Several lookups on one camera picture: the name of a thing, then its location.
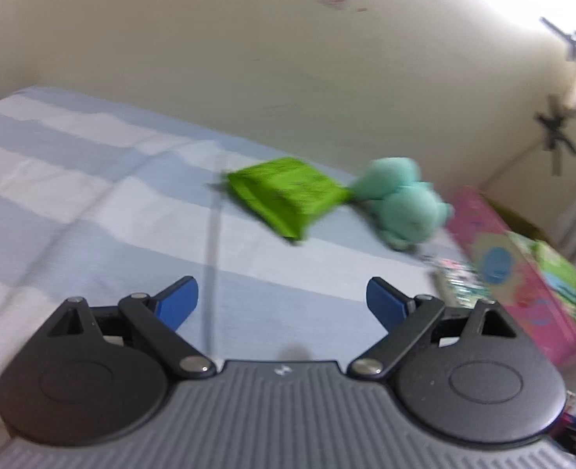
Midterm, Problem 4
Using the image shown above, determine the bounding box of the black tape cross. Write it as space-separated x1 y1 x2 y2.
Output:
534 94 576 177

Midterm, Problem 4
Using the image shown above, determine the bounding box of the pink macaron biscuit tin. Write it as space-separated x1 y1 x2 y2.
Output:
447 188 576 366

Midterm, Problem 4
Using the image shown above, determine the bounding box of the green toothpaste box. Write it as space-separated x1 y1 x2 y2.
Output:
508 232 576 323

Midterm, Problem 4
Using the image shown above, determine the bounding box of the striped blue bed sheet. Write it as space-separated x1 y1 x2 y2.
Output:
0 84 576 469

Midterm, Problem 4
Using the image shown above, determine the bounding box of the teal plush toy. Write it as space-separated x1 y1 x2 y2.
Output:
349 157 454 251

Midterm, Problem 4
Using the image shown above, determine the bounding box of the green wet wipes pack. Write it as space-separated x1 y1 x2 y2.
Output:
225 157 349 242

